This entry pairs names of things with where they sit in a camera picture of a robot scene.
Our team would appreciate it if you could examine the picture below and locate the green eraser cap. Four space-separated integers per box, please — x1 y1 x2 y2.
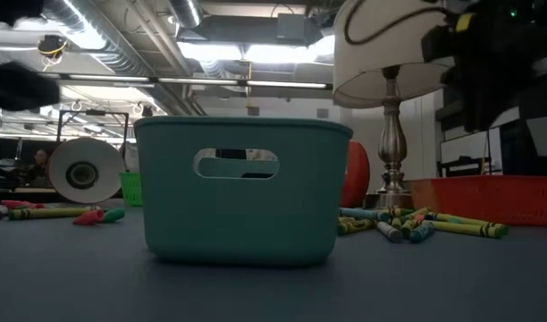
101 208 126 224

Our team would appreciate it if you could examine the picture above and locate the large white paper roll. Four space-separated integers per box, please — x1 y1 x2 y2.
47 137 371 209

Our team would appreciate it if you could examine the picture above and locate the black background gantry frame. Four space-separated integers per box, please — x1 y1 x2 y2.
55 108 131 148

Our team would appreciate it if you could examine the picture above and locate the pink eraser cap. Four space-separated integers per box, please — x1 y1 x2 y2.
72 209 106 226
0 199 46 210

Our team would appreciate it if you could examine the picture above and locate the grey ceiling duct box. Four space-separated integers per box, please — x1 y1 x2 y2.
179 12 324 48

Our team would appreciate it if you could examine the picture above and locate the black bench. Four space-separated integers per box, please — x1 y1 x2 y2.
437 155 503 178

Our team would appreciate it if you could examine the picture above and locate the yellow-green crayon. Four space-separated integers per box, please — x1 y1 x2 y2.
8 206 97 221
427 219 509 240
425 211 498 227

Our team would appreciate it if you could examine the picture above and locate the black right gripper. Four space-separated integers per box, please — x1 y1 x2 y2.
420 8 538 133

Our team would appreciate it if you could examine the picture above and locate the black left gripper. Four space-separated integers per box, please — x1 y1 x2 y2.
0 61 61 112

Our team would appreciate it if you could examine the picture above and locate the person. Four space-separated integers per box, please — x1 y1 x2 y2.
28 148 52 181

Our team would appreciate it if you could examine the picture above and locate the white shade table lamp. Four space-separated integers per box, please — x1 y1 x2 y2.
332 0 458 212

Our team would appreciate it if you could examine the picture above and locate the green mesh basket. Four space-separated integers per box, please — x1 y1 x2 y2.
119 172 145 208

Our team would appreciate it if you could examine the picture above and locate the silver ceiling air duct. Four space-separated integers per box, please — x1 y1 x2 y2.
166 0 204 29

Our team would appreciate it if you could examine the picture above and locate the long ceiling light strip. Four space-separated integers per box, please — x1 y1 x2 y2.
49 73 333 89

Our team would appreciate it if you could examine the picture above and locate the teal plastic bin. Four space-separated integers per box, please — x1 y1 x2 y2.
133 115 354 268

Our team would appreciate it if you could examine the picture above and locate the yellow cable reel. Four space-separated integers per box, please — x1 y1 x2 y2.
36 34 70 60

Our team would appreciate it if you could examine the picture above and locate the green-yellow crayon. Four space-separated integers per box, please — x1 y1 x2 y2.
400 214 425 240

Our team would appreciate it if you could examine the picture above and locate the red mesh basket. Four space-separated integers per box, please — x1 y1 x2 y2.
407 174 547 227

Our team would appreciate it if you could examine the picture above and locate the blue crayon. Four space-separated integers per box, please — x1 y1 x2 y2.
409 222 436 244
339 207 391 223

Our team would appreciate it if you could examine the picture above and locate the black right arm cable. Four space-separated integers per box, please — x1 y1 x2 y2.
343 0 458 47

